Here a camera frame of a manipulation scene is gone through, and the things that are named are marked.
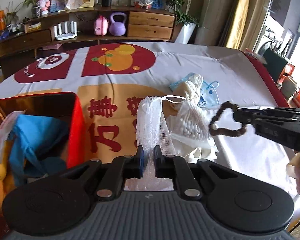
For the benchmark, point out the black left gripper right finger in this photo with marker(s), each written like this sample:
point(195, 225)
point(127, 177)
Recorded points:
point(177, 169)

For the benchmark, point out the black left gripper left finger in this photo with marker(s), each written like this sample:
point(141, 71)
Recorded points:
point(114, 174)

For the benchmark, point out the white mesh bag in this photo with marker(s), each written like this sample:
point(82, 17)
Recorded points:
point(152, 130)

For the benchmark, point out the blue rubber glove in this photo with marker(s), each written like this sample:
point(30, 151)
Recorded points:
point(37, 147)

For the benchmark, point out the alcohol wipes packet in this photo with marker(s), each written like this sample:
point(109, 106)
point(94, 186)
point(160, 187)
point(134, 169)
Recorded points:
point(5, 130)

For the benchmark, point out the person's right hand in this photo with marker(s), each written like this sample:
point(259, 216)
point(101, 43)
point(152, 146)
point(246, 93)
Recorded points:
point(293, 170)

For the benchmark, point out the green ceramic mug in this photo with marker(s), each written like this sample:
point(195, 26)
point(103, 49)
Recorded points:
point(289, 88)

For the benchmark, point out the dark green bag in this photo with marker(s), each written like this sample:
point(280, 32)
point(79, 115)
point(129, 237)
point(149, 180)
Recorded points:
point(275, 64)

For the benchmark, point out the light blue face mask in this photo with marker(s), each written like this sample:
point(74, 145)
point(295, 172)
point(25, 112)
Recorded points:
point(209, 97)

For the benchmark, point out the cream knitted cloth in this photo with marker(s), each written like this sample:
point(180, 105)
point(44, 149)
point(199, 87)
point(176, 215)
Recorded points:
point(189, 88)

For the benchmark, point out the red storage box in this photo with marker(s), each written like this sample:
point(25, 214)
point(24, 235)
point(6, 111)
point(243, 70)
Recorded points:
point(64, 106)

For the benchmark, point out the printed white tablecloth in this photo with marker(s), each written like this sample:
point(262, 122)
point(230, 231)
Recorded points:
point(102, 86)

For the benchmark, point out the yellow curtain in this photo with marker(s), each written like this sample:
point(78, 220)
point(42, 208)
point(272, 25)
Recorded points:
point(245, 23)

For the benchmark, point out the purple kettlebell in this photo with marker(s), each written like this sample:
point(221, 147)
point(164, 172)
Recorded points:
point(117, 28)

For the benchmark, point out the pink toy case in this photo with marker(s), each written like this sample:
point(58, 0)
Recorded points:
point(101, 26)

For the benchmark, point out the white wifi router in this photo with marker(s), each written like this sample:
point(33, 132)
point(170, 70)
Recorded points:
point(65, 30)

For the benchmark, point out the wooden tv console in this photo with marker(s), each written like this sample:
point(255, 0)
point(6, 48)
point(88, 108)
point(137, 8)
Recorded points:
point(141, 24)

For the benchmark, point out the potted green plant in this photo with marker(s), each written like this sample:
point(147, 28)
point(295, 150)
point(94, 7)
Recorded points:
point(187, 22)

